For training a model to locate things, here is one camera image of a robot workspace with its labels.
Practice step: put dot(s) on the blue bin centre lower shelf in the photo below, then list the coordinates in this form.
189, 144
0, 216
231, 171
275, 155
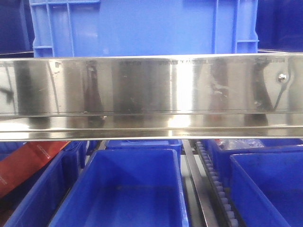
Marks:
126, 188

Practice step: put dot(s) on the blue bin shelf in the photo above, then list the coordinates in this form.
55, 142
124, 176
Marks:
267, 188
34, 202
126, 188

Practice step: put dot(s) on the large blue crate upper shelf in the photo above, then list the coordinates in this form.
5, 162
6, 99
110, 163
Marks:
81, 28

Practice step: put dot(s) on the blue bin right lower shelf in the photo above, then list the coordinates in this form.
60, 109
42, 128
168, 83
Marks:
267, 188

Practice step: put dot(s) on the blue bin left lower shelf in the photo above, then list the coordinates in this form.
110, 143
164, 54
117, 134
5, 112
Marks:
34, 202

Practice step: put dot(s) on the white roller track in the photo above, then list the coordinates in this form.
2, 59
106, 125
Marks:
217, 186

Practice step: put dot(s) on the red cardboard box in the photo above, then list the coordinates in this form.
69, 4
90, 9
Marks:
22, 163

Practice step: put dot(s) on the stainless steel shelf rail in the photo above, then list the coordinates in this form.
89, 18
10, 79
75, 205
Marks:
152, 97

